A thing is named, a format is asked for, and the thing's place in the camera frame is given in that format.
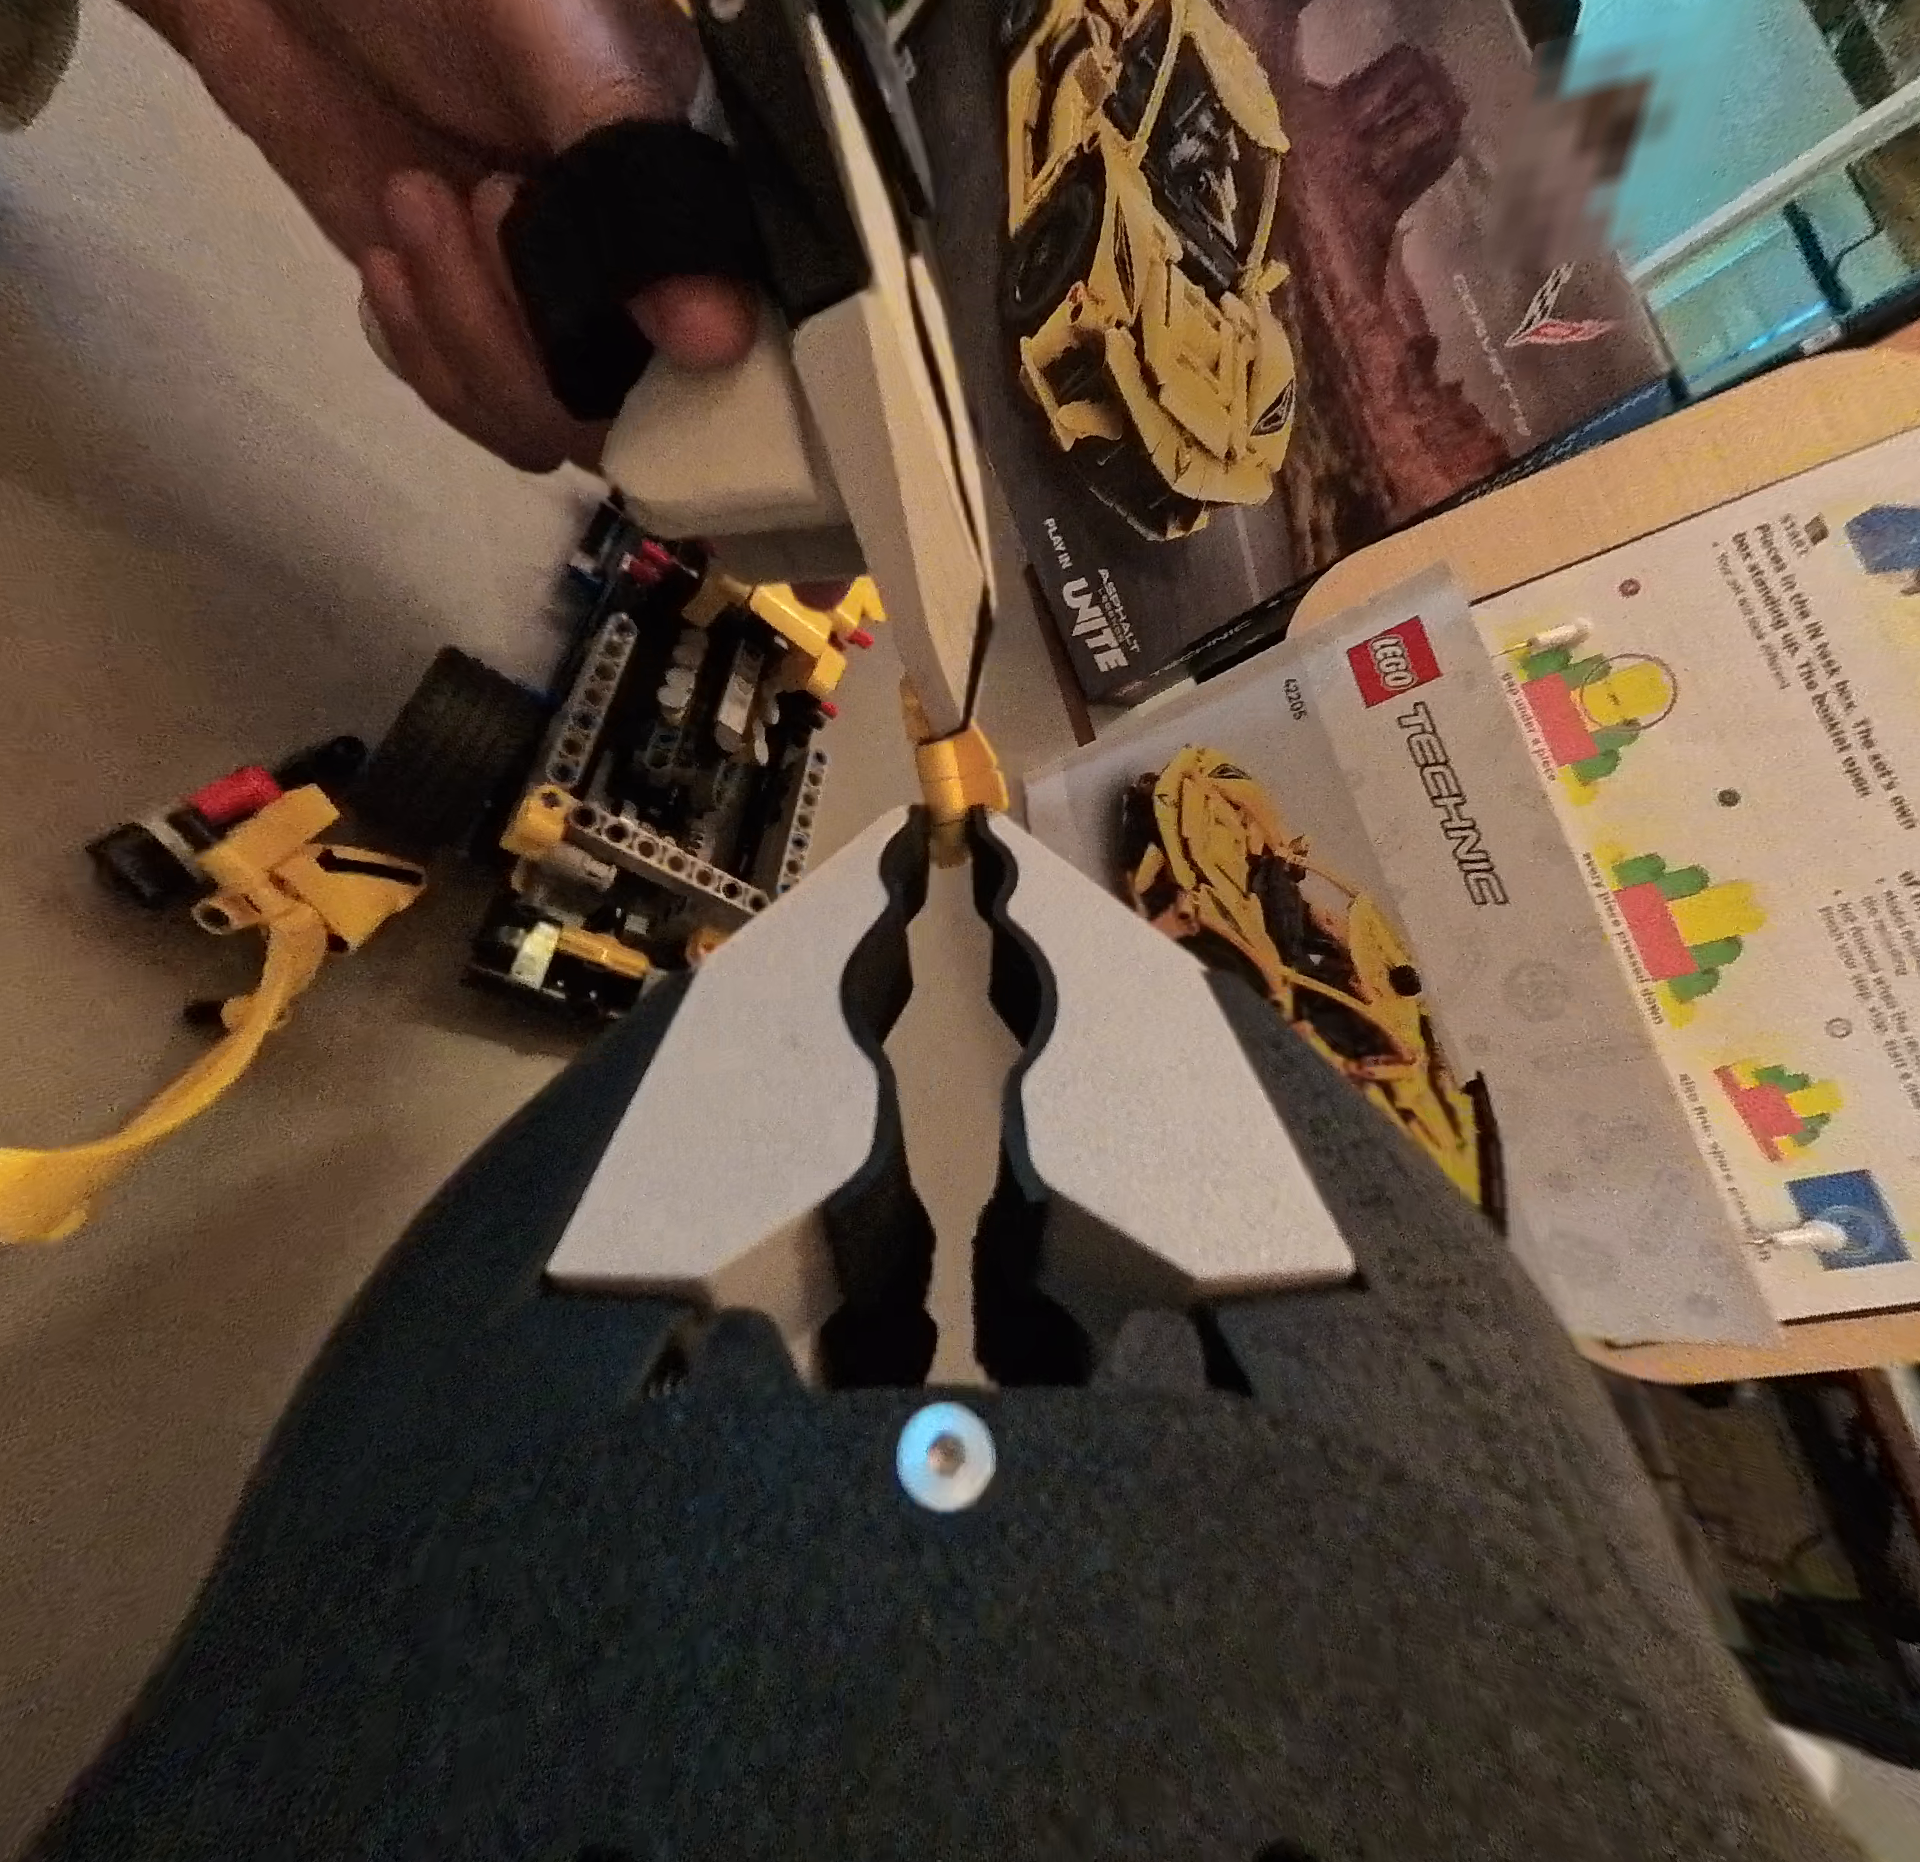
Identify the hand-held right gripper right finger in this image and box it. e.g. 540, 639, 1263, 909
971, 809, 1358, 1384

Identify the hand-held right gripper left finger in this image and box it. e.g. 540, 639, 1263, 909
547, 805, 936, 1381

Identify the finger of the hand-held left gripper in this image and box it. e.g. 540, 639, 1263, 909
794, 264, 986, 736
905, 231, 1005, 719

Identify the yellow brick beam assembly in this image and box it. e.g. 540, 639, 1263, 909
898, 676, 1012, 864

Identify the yellow curved fender assembly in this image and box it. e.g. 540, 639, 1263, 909
0, 736, 431, 1245

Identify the person's left forearm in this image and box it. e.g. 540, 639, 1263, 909
0, 0, 85, 132

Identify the grey desk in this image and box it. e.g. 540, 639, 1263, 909
0, 0, 1097, 1821

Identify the person's left hand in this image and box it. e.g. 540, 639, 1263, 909
60, 0, 762, 475

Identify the partly built toy car model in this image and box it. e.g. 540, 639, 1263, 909
368, 494, 889, 1026

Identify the instruction booklet with yellow car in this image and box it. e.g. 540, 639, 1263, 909
1025, 563, 1788, 1350

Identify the dark toy car box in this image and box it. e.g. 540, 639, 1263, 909
898, 0, 1685, 713

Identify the instruction poster board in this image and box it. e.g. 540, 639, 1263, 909
1291, 339, 1920, 1387

